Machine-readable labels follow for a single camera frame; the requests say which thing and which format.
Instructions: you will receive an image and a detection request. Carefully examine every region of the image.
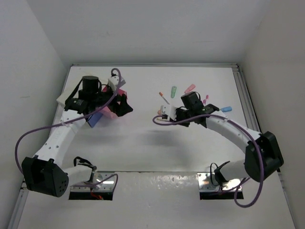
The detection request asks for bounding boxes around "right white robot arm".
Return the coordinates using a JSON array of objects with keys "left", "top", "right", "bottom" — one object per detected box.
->
[{"left": 175, "top": 92, "right": 284, "bottom": 185}]

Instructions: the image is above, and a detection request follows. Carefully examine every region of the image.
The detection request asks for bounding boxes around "pink correction tape case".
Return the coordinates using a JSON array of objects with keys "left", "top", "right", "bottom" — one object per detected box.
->
[{"left": 184, "top": 84, "right": 196, "bottom": 94}]

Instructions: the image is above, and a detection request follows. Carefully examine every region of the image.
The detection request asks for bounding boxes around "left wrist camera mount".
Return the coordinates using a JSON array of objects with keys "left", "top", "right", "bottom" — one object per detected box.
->
[{"left": 108, "top": 76, "right": 126, "bottom": 91}]

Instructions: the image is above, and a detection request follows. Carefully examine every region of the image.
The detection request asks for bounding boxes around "purple-blue drawer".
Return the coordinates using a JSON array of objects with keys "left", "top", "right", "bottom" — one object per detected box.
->
[{"left": 87, "top": 112, "right": 103, "bottom": 128}]

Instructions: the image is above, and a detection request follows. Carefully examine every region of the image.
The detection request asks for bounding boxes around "orange capped marker pen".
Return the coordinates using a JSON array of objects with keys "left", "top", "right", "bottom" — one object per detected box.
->
[{"left": 159, "top": 92, "right": 170, "bottom": 105}]

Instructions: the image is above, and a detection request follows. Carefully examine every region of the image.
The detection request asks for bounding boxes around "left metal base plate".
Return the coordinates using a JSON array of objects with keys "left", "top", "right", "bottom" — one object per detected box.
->
[{"left": 70, "top": 171, "right": 119, "bottom": 192}]

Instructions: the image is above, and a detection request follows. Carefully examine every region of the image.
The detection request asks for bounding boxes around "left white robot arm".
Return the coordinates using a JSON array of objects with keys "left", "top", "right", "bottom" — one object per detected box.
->
[{"left": 21, "top": 74, "right": 133, "bottom": 197}]

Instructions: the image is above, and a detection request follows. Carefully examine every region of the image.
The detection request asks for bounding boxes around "blue correction tape case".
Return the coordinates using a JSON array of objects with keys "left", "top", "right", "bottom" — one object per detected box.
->
[{"left": 220, "top": 106, "right": 233, "bottom": 113}]

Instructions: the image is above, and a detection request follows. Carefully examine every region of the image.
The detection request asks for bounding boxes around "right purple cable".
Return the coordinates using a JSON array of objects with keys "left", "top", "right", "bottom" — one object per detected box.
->
[{"left": 152, "top": 114, "right": 265, "bottom": 208}]

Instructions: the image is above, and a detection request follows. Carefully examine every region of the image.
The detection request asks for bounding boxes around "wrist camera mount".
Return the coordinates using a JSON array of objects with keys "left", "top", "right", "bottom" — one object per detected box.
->
[
  {"left": 160, "top": 104, "right": 177, "bottom": 121},
  {"left": 108, "top": 76, "right": 126, "bottom": 91}
]

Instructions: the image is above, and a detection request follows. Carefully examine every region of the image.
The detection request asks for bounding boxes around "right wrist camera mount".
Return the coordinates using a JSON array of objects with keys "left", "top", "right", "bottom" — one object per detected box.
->
[{"left": 160, "top": 104, "right": 177, "bottom": 121}]

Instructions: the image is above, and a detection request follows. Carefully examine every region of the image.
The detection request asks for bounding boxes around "metal base plate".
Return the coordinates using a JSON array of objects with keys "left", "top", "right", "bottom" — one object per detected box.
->
[
  {"left": 197, "top": 172, "right": 241, "bottom": 193},
  {"left": 70, "top": 171, "right": 119, "bottom": 192}
]

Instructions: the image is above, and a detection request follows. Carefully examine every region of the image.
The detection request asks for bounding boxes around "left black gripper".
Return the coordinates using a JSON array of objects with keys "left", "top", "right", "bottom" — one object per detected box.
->
[{"left": 91, "top": 85, "right": 132, "bottom": 116}]

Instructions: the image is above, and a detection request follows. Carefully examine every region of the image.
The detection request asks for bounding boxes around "green correction tape case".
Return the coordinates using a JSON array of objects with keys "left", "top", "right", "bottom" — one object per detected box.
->
[{"left": 171, "top": 86, "right": 177, "bottom": 99}]

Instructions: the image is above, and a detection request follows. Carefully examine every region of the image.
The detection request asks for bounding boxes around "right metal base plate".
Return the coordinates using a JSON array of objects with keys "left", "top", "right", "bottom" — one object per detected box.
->
[{"left": 197, "top": 172, "right": 241, "bottom": 193}]

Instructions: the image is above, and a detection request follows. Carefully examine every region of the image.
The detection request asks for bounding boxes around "pink drawer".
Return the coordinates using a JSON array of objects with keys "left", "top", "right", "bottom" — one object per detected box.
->
[{"left": 100, "top": 89, "right": 127, "bottom": 119}]

